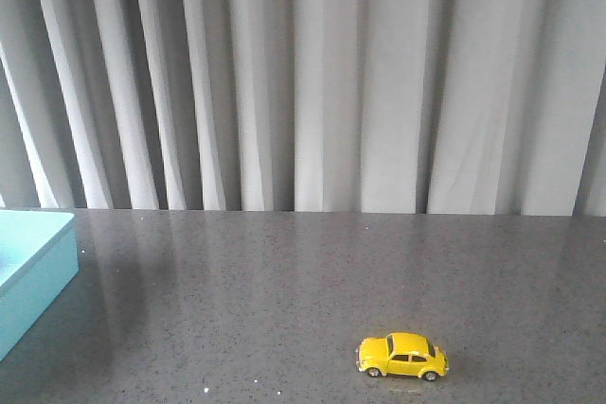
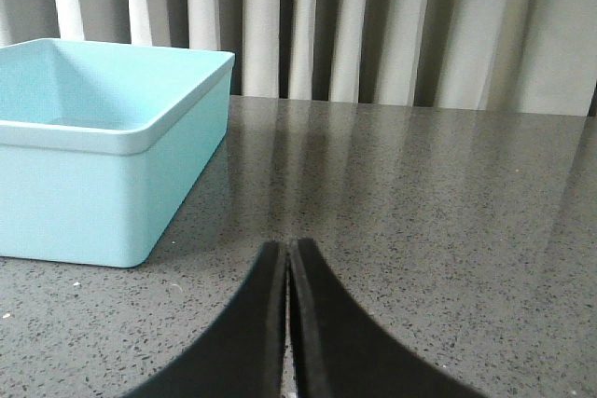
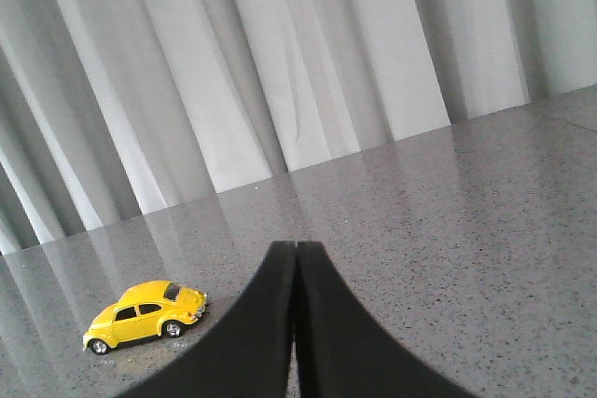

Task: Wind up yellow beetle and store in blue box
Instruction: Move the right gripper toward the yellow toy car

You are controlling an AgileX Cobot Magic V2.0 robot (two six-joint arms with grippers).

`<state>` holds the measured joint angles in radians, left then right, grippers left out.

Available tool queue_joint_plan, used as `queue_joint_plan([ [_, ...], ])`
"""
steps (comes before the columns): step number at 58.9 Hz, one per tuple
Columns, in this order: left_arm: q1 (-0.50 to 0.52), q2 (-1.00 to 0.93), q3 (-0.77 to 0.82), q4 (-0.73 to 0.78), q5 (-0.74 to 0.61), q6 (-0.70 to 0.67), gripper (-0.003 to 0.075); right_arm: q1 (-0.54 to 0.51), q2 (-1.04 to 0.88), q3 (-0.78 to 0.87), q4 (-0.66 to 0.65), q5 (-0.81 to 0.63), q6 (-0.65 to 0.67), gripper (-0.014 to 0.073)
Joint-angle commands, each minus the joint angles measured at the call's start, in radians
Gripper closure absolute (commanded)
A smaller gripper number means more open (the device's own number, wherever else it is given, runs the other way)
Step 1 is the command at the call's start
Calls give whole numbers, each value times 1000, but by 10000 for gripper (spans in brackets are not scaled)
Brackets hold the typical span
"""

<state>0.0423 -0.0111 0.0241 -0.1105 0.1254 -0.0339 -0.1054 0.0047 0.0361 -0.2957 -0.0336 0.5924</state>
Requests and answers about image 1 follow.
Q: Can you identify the yellow toy beetle car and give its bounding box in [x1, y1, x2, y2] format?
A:
[355, 332, 450, 382]

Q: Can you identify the light blue storage box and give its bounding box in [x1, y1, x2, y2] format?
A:
[1, 210, 79, 358]

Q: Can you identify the white pleated curtain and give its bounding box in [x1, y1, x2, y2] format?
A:
[1, 0, 605, 216]

